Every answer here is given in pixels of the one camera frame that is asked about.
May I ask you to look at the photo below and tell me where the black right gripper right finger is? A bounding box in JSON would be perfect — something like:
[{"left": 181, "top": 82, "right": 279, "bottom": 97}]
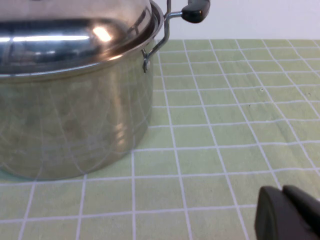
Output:
[{"left": 282, "top": 184, "right": 320, "bottom": 235}]

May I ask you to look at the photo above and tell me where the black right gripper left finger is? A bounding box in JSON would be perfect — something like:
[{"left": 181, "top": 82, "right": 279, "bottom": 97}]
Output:
[{"left": 254, "top": 186, "right": 320, "bottom": 240}]

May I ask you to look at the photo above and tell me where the stainless steel pot lid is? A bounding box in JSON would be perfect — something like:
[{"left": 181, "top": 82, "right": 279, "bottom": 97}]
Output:
[{"left": 0, "top": 0, "right": 161, "bottom": 76}]

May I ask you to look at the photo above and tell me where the stainless steel cooking pot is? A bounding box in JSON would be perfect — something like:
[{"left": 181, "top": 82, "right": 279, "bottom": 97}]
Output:
[{"left": 0, "top": 0, "right": 212, "bottom": 181}]

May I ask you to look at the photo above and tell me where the green checked tablecloth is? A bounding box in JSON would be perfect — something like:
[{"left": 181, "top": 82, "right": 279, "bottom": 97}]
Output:
[{"left": 0, "top": 39, "right": 320, "bottom": 240}]

